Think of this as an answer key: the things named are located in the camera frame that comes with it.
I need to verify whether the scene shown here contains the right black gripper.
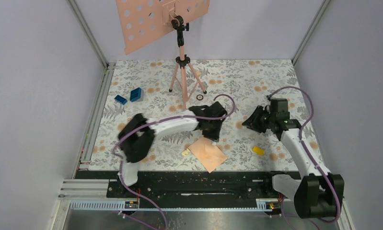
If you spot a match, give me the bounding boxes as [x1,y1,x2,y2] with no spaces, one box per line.
[242,105,276,133]

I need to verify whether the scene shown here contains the tan paper envelope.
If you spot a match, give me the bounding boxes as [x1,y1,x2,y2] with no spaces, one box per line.
[188,137,227,173]

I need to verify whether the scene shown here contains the pink perforated music stand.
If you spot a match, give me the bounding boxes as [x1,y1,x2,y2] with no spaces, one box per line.
[116,0,211,110]

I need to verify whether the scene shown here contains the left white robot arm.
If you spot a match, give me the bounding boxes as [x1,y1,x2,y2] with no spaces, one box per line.
[112,102,229,197]

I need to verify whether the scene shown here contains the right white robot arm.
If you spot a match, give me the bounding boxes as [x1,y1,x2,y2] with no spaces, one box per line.
[242,99,345,219]

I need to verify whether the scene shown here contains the floral patterned table mat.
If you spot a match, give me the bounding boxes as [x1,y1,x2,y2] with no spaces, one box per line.
[89,59,309,171]

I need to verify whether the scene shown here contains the yellow toy brick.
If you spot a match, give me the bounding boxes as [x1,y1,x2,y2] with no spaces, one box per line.
[252,146,265,156]

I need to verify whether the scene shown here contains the cream chess knight piece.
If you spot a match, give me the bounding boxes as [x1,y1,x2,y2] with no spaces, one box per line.
[181,149,190,156]

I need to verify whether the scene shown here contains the large blue toy brick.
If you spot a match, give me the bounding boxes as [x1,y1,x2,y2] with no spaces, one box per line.
[129,87,143,102]

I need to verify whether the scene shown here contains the small blue toy brick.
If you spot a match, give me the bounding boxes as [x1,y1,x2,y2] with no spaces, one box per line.
[114,95,128,105]

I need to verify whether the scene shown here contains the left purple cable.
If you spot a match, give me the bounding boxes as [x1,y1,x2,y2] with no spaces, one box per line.
[112,93,236,230]

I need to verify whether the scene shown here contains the purple cable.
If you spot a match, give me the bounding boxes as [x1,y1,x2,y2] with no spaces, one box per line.
[267,86,342,230]
[112,93,236,230]

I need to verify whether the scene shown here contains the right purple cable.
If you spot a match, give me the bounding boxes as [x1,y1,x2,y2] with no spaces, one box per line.
[267,86,342,230]

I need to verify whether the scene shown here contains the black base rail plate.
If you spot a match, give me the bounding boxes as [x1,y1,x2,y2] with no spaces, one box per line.
[75,170,328,210]

